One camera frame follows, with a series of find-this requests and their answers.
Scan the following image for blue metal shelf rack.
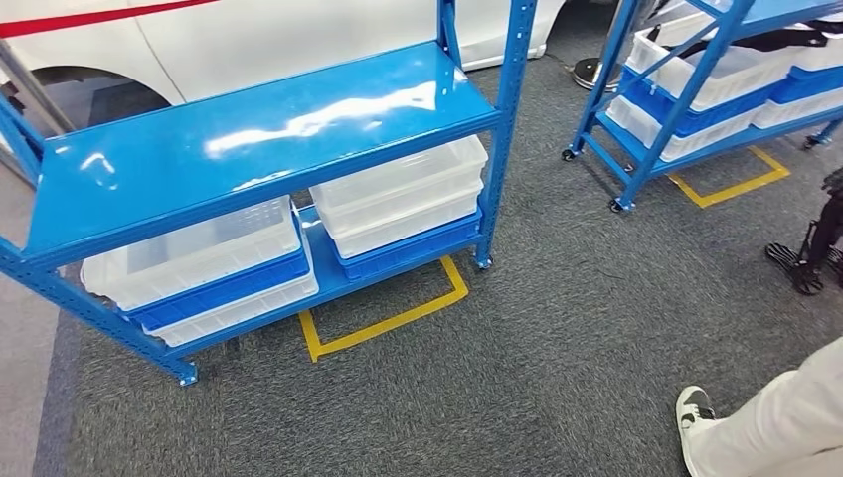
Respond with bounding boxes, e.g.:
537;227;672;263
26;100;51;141
0;0;538;388

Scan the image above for blue plastic crate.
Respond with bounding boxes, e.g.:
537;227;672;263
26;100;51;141
124;217;312;333
618;66;781;138
768;64;843;105
332;210;484;282

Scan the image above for yellow floor tape square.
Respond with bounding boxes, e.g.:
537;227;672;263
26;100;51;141
297;254;470;364

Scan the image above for round base stanchion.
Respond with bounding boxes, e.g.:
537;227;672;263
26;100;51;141
570;0;627;93

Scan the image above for white car red stripe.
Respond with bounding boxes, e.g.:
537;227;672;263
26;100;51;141
0;0;568;110

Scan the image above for blue rack on casters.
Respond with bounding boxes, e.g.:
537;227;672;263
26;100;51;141
561;0;843;214

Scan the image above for white plastic bin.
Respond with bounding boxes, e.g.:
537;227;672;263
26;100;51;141
605;94;765;163
751;88;843;130
625;11;801;113
786;11;843;73

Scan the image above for person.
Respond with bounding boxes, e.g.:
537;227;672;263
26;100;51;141
674;339;843;477

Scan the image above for black parts in bin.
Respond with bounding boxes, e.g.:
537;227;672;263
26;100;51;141
645;19;843;54

